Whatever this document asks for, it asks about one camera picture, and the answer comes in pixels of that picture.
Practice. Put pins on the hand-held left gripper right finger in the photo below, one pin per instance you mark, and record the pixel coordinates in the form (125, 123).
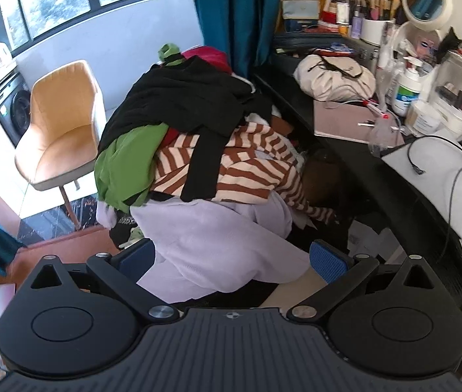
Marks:
(329, 261)

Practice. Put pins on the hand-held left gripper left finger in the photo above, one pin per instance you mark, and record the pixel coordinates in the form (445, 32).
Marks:
(137, 259)

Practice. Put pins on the black sweater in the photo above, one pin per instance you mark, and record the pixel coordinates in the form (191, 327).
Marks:
(173, 98)

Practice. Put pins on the pale lavender garment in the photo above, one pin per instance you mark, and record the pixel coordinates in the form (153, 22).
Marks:
(214, 241)

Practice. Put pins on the black vanity desk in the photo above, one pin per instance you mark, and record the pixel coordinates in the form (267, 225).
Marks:
(398, 204)

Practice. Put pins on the green garment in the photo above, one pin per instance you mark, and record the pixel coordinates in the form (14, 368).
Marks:
(124, 163)

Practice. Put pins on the brown white striped garment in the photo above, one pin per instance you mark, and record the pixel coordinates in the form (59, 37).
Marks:
(247, 171)

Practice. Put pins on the pink desk pad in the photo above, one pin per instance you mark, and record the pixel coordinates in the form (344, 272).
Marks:
(341, 124)

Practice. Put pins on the tan upholstered chair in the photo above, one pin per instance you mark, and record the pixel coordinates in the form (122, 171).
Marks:
(59, 122)

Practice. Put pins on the red capped pen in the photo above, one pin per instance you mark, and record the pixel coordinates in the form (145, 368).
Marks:
(378, 110)

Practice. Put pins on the white cream jar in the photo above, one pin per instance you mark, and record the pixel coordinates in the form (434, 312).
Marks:
(427, 118)

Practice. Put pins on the white cloth bag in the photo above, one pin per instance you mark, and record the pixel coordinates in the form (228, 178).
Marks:
(333, 77)

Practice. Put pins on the white pump lotion bottle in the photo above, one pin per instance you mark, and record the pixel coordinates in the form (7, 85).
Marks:
(406, 94)

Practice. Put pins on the black washing machine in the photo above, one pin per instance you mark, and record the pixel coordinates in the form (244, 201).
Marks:
(10, 106)

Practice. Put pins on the green plush hat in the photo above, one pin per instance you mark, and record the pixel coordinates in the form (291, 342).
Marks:
(169, 53)

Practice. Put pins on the clear cosmetic organizer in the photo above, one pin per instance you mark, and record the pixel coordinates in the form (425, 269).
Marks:
(457, 90)

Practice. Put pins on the red garment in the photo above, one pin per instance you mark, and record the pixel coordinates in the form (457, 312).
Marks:
(210, 55)

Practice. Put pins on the white brush holder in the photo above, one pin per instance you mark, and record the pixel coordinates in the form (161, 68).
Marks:
(376, 30)

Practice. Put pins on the white detergent bottle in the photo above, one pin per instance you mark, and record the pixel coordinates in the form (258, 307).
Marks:
(1, 55)

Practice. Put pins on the blue grey cosmetic pouch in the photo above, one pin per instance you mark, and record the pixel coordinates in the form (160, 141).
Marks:
(300, 12)

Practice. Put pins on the bunch of makeup brushes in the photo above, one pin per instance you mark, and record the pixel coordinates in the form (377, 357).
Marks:
(378, 2)

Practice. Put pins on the round white mirror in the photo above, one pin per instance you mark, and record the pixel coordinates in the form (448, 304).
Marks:
(427, 2)

